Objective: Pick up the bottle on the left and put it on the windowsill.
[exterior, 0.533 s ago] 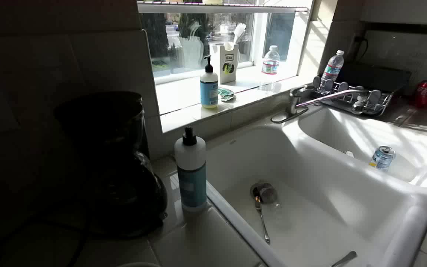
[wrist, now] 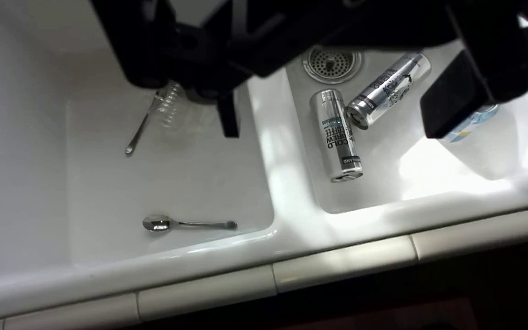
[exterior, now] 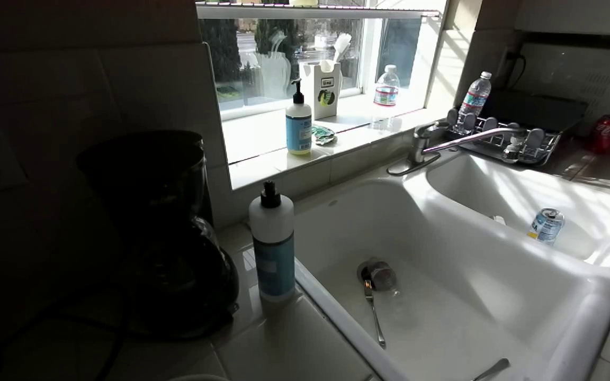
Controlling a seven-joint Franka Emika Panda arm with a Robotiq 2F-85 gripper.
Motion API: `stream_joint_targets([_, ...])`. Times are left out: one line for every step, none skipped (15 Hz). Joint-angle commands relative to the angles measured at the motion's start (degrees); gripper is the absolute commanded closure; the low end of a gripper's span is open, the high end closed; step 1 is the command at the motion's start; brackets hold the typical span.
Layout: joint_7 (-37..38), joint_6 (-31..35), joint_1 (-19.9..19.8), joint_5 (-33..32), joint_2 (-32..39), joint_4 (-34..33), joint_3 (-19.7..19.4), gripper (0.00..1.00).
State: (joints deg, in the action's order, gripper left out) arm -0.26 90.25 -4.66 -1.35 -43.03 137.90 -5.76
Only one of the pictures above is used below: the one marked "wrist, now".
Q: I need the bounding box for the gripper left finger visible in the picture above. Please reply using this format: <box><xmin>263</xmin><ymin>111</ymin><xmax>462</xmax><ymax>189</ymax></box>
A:
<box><xmin>90</xmin><ymin>0</ymin><xmax>311</xmax><ymax>138</ymax></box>

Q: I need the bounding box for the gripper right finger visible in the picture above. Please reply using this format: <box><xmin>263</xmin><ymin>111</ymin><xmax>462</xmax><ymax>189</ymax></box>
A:
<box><xmin>419</xmin><ymin>0</ymin><xmax>528</xmax><ymax>139</ymax></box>

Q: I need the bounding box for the clear bottle with blue label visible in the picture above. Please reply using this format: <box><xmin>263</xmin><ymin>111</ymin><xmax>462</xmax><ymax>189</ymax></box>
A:
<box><xmin>440</xmin><ymin>103</ymin><xmax>501</xmax><ymax>143</ymax></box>

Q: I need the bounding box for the clear ribbed plastic cup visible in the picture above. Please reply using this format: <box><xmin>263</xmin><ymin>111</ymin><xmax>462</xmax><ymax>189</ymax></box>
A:
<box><xmin>154</xmin><ymin>81</ymin><xmax>192</xmax><ymax>134</ymax></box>

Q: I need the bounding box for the long thin metal spoon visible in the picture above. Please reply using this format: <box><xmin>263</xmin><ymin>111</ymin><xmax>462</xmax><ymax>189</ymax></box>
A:
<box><xmin>125</xmin><ymin>94</ymin><xmax>162</xmax><ymax>157</ymax></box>

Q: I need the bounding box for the silver can with animal print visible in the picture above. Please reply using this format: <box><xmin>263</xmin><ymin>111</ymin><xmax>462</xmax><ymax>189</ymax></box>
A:
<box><xmin>344</xmin><ymin>51</ymin><xmax>432</xmax><ymax>131</ymax></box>

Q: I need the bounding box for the metal sink drain strainer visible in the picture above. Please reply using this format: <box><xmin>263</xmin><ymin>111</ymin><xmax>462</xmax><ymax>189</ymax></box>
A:
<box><xmin>302</xmin><ymin>45</ymin><xmax>363</xmax><ymax>85</ymax></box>

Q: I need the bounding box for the silver can with black print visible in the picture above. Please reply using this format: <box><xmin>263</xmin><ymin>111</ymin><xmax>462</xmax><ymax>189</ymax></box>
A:
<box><xmin>309</xmin><ymin>88</ymin><xmax>364</xmax><ymax>183</ymax></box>

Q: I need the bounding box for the short metal spoon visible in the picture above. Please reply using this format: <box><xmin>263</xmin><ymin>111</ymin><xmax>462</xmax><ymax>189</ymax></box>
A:
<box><xmin>142</xmin><ymin>214</ymin><xmax>238</xmax><ymax>233</ymax></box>

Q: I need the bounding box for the white double sink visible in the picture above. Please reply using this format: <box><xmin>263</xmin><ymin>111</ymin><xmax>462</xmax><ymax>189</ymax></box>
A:
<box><xmin>0</xmin><ymin>0</ymin><xmax>528</xmax><ymax>321</ymax></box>

